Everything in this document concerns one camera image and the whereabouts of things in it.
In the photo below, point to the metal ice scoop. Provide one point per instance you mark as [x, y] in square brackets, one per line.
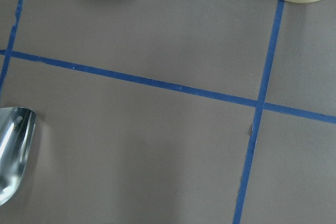
[17, 130]

